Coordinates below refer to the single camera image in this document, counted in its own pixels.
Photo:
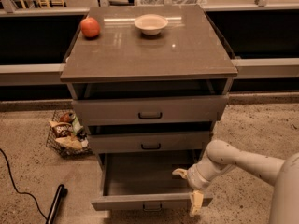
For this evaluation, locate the grey top drawer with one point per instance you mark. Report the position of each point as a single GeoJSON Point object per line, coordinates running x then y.
{"type": "Point", "coordinates": [150, 110]}

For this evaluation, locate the grey bottom drawer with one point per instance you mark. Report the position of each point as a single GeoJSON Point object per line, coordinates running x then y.
{"type": "Point", "coordinates": [144, 180]}

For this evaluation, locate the black wire basket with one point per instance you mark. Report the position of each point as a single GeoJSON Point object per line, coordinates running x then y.
{"type": "Point", "coordinates": [62, 152]}

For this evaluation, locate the red apple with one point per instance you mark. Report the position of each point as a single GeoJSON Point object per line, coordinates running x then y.
{"type": "Point", "coordinates": [90, 27]}

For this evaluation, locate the grey drawer cabinet with countertop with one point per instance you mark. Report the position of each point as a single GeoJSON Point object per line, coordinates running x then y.
{"type": "Point", "coordinates": [185, 59]}

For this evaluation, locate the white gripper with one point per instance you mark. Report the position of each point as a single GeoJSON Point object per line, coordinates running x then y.
{"type": "Point", "coordinates": [193, 177]}

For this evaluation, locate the grey drawer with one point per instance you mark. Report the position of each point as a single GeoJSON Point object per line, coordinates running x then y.
{"type": "Point", "coordinates": [150, 110]}
{"type": "Point", "coordinates": [149, 137]}
{"type": "Point", "coordinates": [144, 180]}

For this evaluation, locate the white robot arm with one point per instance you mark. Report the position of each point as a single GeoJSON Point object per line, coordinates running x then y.
{"type": "Point", "coordinates": [220, 157]}

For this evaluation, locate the white bowl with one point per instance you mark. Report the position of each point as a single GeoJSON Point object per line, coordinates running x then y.
{"type": "Point", "coordinates": [150, 24]}

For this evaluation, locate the black bar on floor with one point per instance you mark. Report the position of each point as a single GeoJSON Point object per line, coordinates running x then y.
{"type": "Point", "coordinates": [61, 193]}

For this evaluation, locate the snack bags in basket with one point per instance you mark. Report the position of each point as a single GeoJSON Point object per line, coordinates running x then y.
{"type": "Point", "coordinates": [68, 133]}

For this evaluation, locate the grey middle drawer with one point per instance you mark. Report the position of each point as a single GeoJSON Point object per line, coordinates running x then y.
{"type": "Point", "coordinates": [149, 137]}

